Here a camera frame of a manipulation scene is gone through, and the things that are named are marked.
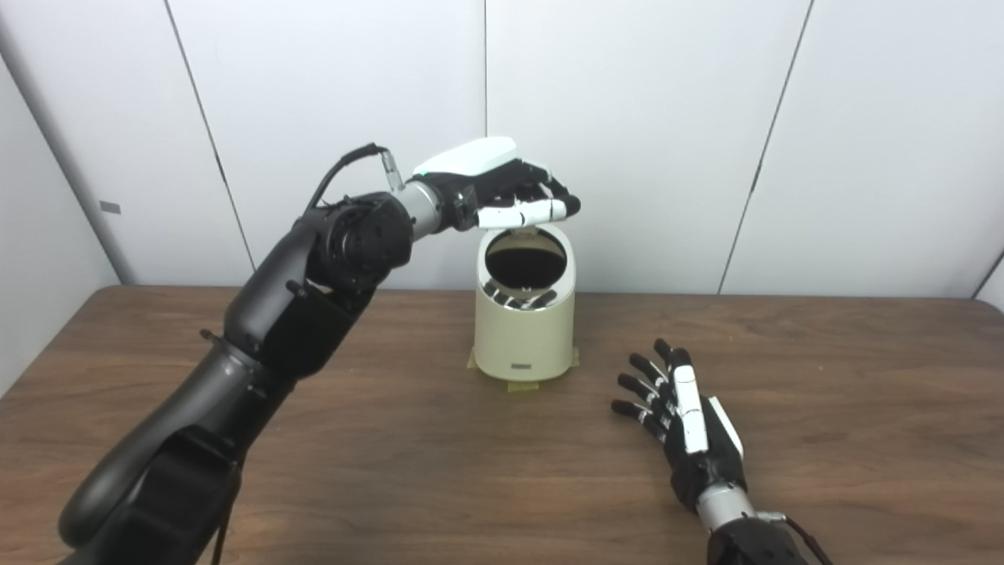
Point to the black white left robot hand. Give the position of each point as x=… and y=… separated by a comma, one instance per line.
x=486, y=180

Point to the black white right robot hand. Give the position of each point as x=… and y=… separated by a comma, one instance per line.
x=694, y=431

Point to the cream round bin lid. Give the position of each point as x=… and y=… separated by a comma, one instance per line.
x=524, y=229

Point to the cream-colored bin body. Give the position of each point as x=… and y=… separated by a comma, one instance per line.
x=525, y=337

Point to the grey wall sticker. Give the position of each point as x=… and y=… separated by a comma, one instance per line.
x=110, y=207

